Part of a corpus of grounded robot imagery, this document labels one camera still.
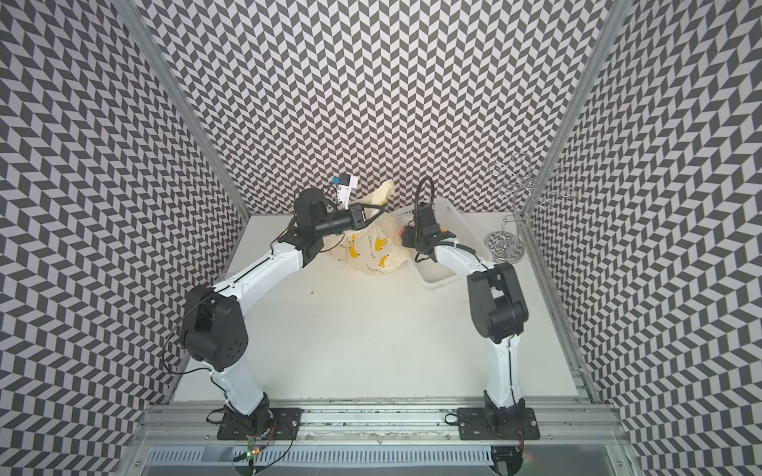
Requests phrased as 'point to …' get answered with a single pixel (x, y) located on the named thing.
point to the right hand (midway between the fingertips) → (410, 237)
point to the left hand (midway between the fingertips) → (386, 212)
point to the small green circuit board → (250, 447)
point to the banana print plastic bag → (376, 248)
